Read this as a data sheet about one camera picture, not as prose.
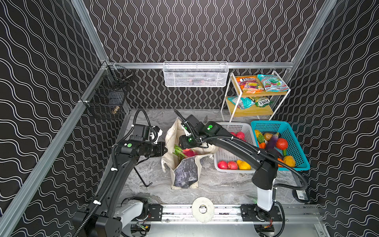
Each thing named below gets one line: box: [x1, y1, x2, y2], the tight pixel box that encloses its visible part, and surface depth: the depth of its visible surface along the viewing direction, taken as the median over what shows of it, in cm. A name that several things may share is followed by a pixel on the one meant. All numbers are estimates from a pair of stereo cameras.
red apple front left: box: [217, 160, 228, 170], surface depth 87 cm
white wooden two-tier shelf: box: [220, 71, 291, 122], surface depth 90 cm
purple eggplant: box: [266, 132, 279, 150], surface depth 97 cm
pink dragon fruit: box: [182, 148, 197, 158], surface depth 87 cm
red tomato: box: [275, 138, 289, 151], surface depth 96 cm
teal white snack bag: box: [227, 95, 256, 111], surface depth 102 cm
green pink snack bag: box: [257, 74, 290, 93], surface depth 85 cm
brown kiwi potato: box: [263, 132, 273, 142], surface depth 100 cm
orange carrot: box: [257, 133, 266, 150], surface depth 100 cm
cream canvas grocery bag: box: [161, 117, 219, 190], surface depth 76 cm
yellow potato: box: [283, 155, 296, 168], surface depth 89 cm
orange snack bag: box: [235, 76, 265, 94], surface depth 85 cm
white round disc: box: [191, 196, 216, 224], surface depth 78 cm
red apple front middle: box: [227, 160, 239, 170], surface depth 87 cm
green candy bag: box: [251, 95, 274, 108], surface depth 102 cm
